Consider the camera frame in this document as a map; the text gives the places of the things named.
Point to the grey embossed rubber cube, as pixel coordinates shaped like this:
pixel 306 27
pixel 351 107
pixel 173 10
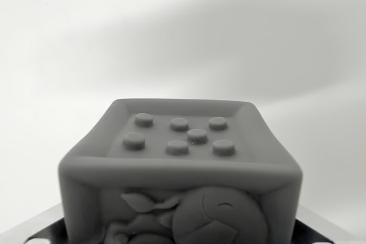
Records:
pixel 180 167

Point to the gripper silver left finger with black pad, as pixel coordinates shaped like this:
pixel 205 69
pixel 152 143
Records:
pixel 43 229

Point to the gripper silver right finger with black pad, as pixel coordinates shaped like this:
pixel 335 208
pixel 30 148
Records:
pixel 317 228

